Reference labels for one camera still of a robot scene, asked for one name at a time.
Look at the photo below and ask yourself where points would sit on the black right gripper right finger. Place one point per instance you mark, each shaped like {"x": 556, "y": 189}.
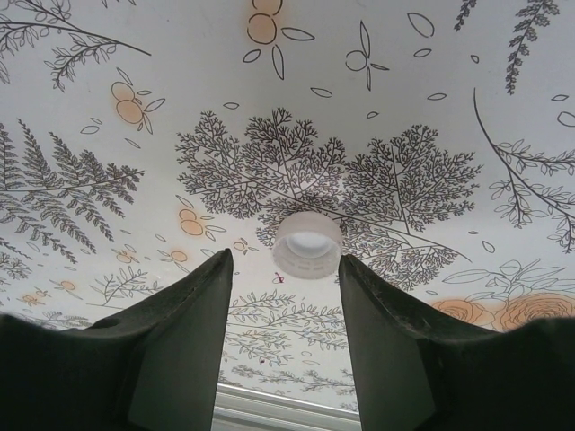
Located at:
{"x": 449, "y": 377}

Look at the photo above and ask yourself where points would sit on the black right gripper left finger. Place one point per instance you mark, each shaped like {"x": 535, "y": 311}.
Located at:
{"x": 112, "y": 372}

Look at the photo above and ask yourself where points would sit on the white cap with blue top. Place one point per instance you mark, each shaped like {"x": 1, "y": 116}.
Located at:
{"x": 305, "y": 244}

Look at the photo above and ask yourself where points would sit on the floral printed tablecloth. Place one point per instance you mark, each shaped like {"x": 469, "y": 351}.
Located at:
{"x": 135, "y": 67}

